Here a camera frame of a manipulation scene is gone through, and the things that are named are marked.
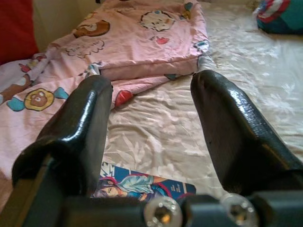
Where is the pink cartoon print blanket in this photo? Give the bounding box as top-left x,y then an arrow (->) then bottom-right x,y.
0,0 -> 210,175

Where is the colourful comic book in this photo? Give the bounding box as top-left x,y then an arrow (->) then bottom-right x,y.
91,160 -> 197,204

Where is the flag print bolster pillow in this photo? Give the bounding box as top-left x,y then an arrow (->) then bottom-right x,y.
254,0 -> 303,35

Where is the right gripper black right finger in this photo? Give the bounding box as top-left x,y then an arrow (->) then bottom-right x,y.
190,69 -> 303,196

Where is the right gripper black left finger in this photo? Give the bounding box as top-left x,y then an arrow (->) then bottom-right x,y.
11,74 -> 114,200

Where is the red pillow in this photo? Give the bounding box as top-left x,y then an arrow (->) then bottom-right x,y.
0,0 -> 40,66

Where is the beige floral bedspread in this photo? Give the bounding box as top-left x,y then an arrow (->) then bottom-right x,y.
101,0 -> 303,199

